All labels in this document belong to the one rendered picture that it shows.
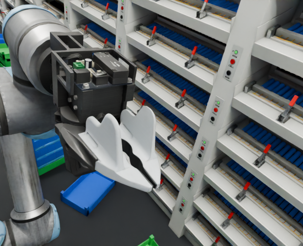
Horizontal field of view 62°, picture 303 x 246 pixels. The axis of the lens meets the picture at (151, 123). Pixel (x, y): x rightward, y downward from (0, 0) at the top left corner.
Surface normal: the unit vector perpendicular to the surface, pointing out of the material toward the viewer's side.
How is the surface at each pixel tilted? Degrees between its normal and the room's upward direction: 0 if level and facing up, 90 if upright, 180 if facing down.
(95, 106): 90
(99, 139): 88
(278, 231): 17
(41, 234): 63
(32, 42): 42
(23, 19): 32
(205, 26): 107
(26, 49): 59
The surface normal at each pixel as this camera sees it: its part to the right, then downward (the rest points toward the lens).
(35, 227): 0.52, 0.18
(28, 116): 0.59, 0.41
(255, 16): -0.78, 0.27
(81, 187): 0.15, -0.80
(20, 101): 0.55, -0.16
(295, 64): -0.78, 0.50
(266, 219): -0.09, -0.69
